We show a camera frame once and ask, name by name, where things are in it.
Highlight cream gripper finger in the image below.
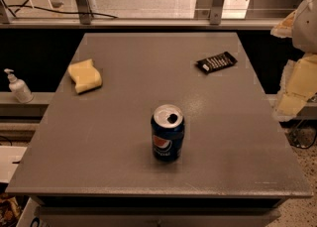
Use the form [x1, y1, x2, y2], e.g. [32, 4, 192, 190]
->
[275, 54, 317, 117]
[270, 11, 296, 39]

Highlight black rxbar chocolate wrapper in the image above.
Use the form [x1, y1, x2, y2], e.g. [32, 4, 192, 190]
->
[196, 52, 238, 74]

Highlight yellow sponge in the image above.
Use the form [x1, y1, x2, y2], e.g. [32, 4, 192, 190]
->
[67, 58, 102, 94]

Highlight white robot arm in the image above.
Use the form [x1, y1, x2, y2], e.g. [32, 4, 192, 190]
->
[270, 0, 317, 121]

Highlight blue pepsi can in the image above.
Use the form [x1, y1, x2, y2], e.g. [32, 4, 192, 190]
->
[151, 104, 185, 163]

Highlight white pump lotion bottle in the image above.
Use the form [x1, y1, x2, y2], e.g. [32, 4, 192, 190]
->
[4, 68, 34, 103]

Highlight white box lower left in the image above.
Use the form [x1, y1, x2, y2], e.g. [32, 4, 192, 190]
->
[0, 146, 27, 183]

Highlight black cables on floor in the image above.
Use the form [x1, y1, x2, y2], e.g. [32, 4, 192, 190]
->
[287, 120, 317, 150]

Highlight black cable behind table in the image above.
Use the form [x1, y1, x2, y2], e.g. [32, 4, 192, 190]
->
[0, 0, 119, 20]

